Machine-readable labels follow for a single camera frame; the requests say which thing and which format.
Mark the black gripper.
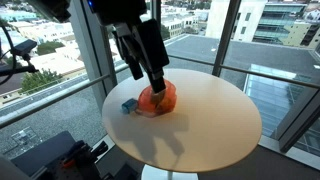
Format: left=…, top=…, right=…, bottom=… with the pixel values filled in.
left=113, top=19, right=169, bottom=93

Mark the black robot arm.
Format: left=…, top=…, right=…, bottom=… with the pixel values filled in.
left=85, top=0, right=169, bottom=94

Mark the orange plastic bag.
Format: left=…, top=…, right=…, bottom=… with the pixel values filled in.
left=135, top=80, right=177, bottom=118

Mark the blue and white box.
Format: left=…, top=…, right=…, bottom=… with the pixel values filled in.
left=121, top=98, right=138, bottom=114

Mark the round white table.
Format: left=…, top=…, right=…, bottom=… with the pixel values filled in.
left=102, top=69, right=262, bottom=180

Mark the black equipment cart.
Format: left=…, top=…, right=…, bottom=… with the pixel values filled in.
left=11, top=131, right=137, bottom=180

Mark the grey window handrail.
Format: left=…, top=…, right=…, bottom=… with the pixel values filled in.
left=0, top=58, right=320, bottom=128

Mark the black camera on stand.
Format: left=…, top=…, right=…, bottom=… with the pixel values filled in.
left=0, top=26, right=37, bottom=85

